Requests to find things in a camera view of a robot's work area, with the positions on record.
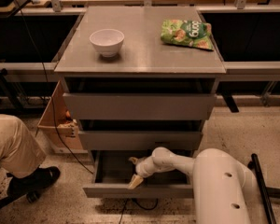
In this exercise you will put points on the green chip bag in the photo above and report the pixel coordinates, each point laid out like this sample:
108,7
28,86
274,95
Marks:
192,34

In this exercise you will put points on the black metal stand leg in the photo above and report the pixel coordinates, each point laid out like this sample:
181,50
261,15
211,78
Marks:
265,192

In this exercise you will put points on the person leg beige trousers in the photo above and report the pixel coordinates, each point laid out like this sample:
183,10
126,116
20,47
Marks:
20,154

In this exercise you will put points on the grey top drawer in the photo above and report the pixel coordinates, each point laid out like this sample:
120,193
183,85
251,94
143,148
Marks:
139,106

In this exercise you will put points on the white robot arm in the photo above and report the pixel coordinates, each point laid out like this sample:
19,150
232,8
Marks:
222,186

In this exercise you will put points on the white bowl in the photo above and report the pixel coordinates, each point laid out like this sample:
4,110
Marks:
107,42

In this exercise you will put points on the grey drawer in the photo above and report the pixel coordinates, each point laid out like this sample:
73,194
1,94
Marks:
140,134
113,172
139,106

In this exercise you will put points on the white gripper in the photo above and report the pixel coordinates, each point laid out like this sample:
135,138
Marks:
142,168

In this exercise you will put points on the cardboard box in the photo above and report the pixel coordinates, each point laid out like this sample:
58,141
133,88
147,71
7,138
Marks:
58,126

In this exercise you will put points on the grey drawer cabinet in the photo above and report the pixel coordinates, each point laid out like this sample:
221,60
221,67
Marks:
144,64

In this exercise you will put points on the black shoe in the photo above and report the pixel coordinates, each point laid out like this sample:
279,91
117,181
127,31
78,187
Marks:
40,178

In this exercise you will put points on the office chair base caster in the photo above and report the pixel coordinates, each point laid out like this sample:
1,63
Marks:
31,197

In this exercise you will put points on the grey middle drawer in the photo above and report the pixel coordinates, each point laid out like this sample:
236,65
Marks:
140,134

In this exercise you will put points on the grey bottom drawer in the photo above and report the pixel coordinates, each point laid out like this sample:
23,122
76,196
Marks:
113,172

